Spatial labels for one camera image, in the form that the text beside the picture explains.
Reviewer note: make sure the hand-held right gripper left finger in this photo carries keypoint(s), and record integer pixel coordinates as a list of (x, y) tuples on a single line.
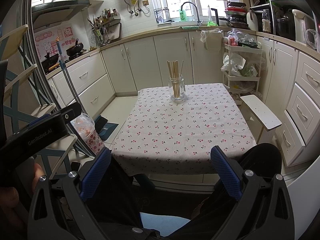
[(96, 172)]

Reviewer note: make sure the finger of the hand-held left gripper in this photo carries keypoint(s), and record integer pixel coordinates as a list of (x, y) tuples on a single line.
[(40, 121), (72, 110)]

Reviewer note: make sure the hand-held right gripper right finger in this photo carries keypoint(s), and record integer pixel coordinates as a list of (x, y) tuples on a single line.
[(226, 172)]

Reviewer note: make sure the clear glass jar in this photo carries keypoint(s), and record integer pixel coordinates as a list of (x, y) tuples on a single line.
[(181, 90)]

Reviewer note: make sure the bundle of wooden chopsticks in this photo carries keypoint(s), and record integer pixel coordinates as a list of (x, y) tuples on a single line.
[(172, 70)]

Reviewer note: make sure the person's left hand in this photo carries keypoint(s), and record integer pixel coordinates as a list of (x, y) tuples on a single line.
[(37, 173)]

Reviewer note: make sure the clear plastic snack bag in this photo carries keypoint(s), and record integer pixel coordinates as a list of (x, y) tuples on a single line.
[(85, 127)]

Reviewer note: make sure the cream wide-drawer base cabinet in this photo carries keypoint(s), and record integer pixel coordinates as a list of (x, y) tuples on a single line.
[(87, 92)]

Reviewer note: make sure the person's left leg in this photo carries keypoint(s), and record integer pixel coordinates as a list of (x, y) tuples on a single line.
[(117, 192)]

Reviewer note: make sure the person's leg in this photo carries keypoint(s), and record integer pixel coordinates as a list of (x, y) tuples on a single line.
[(262, 157), (117, 192)]

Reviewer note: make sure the person's right leg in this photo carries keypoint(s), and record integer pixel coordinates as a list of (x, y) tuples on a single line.
[(262, 157)]

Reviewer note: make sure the dark floor mat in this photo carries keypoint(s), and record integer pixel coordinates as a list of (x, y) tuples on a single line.
[(110, 130)]

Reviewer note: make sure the black wok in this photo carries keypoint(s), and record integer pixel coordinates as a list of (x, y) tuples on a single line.
[(74, 50), (50, 60)]

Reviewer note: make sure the cherry print tablecloth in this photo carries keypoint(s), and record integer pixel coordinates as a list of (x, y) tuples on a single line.
[(180, 130)]

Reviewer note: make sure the white wooden stool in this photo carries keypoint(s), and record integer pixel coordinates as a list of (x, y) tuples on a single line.
[(262, 115)]

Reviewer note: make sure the light blue seat pad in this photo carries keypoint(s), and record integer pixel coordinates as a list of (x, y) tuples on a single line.
[(165, 222)]

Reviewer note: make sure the cream door base cabinet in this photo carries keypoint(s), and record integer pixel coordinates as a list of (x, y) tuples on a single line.
[(145, 60)]

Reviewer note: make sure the wooden folding rack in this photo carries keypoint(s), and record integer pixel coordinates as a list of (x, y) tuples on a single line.
[(15, 32)]

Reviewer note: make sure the grey range hood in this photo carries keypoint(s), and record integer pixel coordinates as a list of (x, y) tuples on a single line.
[(50, 15)]

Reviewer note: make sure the green vegetable bag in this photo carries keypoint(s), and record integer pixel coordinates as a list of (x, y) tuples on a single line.
[(250, 71)]

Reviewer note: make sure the cream narrow-drawer base cabinet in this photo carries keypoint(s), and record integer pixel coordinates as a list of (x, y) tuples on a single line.
[(300, 92)]

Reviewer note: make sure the white plastic bag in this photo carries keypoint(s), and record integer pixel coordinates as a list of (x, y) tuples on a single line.
[(233, 63)]

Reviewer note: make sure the white rolling cart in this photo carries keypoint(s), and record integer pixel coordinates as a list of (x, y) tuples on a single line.
[(241, 48)]

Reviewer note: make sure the cream hanging waste bin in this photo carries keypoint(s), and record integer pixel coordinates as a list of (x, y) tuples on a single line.
[(212, 40)]

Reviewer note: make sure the clear plastic bag bundle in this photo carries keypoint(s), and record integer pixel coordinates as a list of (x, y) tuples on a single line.
[(240, 38)]

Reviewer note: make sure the green dish cloth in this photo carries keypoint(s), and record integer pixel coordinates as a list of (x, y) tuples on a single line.
[(188, 27)]

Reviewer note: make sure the green soap bottle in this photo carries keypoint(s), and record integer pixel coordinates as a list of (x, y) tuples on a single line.
[(183, 15)]

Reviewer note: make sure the green plastic scoop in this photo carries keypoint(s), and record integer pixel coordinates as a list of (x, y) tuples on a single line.
[(213, 23)]

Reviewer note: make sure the white plastic jug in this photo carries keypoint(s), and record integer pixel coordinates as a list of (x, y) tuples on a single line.
[(252, 21)]

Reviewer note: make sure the dark bottle white label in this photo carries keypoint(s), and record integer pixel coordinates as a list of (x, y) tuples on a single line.
[(266, 22)]

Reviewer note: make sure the black tap dispenser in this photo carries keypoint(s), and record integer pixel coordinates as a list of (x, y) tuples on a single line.
[(215, 16)]

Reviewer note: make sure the curved sink faucet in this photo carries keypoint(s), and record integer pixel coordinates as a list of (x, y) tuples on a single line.
[(199, 17)]

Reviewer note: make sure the black rice cooker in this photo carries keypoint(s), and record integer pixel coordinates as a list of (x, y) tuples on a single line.
[(285, 26)]

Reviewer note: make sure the stack of pans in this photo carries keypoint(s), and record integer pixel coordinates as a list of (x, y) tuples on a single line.
[(235, 15)]

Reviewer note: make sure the crumpled clear plastic bag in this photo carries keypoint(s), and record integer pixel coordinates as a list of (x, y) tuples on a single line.
[(312, 38)]

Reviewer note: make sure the white electric water pot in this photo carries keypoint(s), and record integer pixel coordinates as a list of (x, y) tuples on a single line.
[(301, 27)]

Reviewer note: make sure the white counter shelf rack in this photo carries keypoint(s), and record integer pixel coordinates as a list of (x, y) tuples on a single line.
[(287, 0)]

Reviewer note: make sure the pink red wall poster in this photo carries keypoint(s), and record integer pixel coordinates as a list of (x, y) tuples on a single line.
[(50, 42)]

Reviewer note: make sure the wall utensil rack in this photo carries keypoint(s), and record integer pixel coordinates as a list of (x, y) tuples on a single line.
[(105, 20)]

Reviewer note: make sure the grey door frame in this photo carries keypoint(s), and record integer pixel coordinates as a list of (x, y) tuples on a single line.
[(28, 10)]

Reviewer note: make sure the yellow wall socket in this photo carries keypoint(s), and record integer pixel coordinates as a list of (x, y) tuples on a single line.
[(145, 3)]

